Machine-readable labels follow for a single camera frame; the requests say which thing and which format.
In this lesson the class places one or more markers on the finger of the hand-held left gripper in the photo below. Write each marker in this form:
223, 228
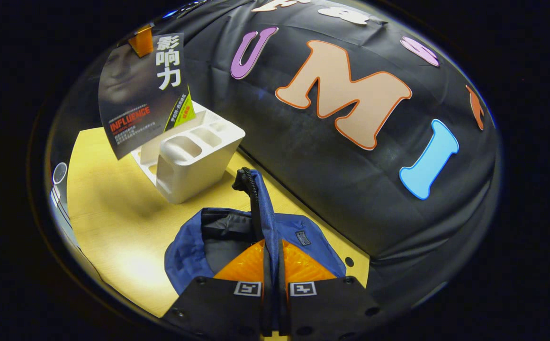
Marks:
142, 42

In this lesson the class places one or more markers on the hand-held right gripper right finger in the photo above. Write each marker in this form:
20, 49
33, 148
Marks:
331, 308

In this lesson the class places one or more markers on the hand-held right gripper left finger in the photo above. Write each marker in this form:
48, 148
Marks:
218, 308

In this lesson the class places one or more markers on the blue schoolbag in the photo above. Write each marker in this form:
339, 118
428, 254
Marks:
189, 255

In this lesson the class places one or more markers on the dark grey book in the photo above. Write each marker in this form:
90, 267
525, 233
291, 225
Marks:
132, 104

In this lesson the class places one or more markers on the white bookshelf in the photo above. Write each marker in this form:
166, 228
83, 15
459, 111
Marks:
194, 170

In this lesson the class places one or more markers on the black backdrop cloth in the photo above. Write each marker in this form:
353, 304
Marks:
398, 213

